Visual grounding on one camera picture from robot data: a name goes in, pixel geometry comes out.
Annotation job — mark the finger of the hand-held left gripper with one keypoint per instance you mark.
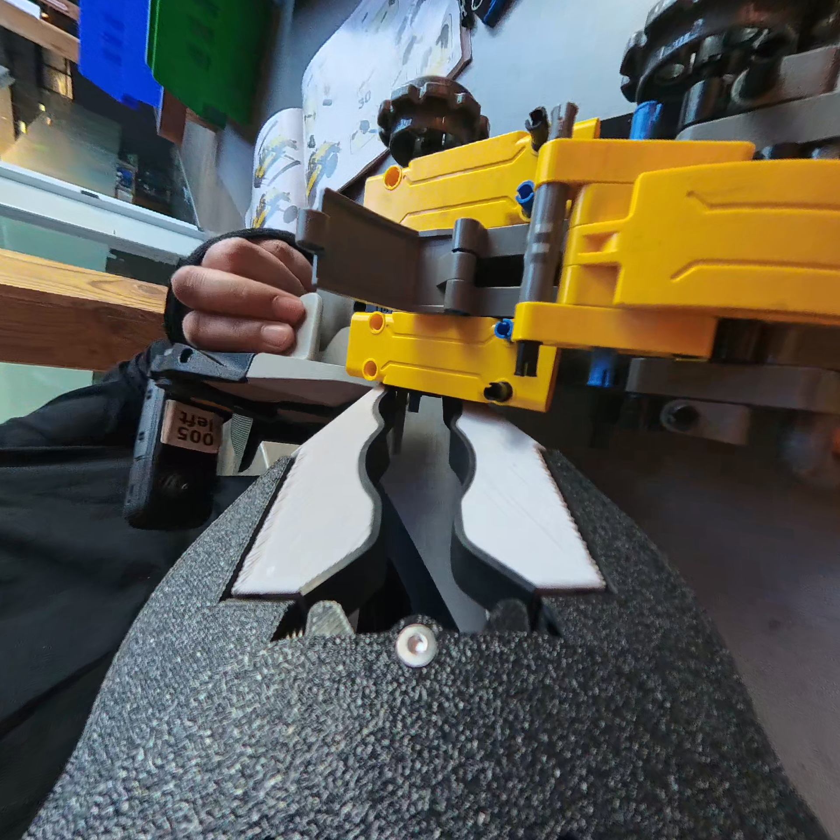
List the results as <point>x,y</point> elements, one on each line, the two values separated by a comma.
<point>302,378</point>

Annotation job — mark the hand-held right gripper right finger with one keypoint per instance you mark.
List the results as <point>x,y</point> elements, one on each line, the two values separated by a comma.
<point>525,512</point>

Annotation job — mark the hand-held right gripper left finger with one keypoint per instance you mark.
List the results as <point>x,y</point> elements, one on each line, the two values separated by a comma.
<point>322,512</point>

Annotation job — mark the yellow toy brick vehicle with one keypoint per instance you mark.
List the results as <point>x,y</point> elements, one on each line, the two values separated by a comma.
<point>656,236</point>

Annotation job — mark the person's left forearm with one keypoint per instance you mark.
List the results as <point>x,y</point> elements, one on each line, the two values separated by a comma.
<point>79,414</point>

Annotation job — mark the grey desk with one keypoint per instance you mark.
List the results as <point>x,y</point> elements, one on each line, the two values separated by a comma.
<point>761,551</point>

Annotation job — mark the person's left hand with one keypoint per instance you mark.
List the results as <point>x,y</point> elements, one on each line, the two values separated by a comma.
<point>236,295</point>

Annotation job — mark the person's legs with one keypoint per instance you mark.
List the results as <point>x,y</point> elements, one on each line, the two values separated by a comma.
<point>79,617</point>

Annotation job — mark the building instruction booklet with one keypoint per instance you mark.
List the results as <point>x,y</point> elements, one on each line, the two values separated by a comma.
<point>355,79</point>

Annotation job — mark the green plastic bin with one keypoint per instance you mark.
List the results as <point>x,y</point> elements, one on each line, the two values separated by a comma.
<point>210,53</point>

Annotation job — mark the blue plastic bin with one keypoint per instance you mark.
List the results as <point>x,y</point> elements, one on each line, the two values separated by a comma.
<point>118,46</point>

